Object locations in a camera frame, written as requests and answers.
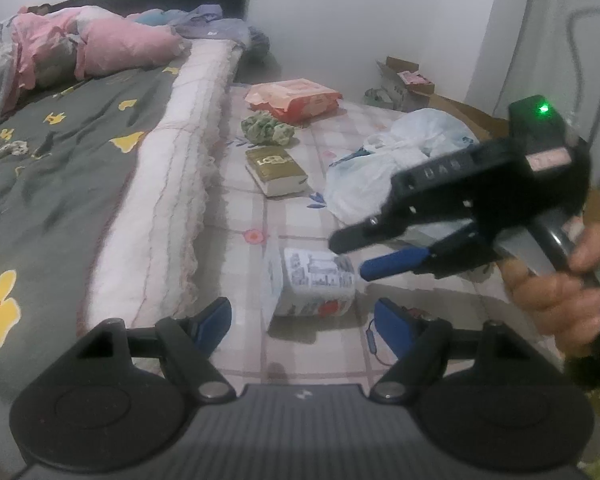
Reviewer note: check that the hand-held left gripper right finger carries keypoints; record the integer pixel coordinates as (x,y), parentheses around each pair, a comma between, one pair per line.
(390,325)

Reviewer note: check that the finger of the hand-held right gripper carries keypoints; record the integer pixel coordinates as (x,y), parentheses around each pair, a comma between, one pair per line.
(355,240)
(385,265)

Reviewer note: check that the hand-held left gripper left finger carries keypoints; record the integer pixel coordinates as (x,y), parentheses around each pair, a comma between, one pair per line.
(212,320)

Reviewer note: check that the white printed tissue pack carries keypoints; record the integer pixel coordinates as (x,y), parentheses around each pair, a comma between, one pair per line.
(310,285)

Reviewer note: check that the large cardboard box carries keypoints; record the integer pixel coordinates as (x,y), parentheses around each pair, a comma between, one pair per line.
(480,110)

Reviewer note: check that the person's right hand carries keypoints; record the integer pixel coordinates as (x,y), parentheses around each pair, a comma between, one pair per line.
(555,305)

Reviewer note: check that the white plastic bag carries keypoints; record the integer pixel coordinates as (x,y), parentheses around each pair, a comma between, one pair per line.
(370,180)

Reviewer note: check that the gold brown tissue pack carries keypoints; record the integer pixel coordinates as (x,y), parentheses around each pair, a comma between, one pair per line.
(275,167)

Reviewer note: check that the green fluffy cloth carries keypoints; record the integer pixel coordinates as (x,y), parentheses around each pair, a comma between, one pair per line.
(267,130)

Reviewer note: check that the pink packet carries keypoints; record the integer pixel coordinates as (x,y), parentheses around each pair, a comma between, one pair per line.
(412,78)

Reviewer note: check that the green white small carton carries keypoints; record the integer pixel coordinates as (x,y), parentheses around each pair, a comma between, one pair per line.
(385,97)

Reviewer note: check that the red wet wipes pack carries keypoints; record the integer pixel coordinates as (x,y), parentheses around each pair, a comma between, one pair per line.
(295,97)

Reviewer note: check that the white fringed blanket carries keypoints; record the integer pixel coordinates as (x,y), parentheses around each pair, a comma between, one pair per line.
(170,170)

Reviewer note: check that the small open cardboard box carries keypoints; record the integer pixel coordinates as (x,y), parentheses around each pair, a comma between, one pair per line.
(395,67)

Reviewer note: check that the grey quilt with yellow prints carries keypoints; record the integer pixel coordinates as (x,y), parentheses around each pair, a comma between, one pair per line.
(70,175)

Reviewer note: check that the purple clothing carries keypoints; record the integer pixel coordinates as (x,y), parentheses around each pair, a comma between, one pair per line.
(215,25)

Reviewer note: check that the green lace cloth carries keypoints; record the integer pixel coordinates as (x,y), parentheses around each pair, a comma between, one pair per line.
(0,152)

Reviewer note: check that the light blue cloth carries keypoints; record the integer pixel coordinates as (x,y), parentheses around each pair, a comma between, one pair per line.
(155,17)

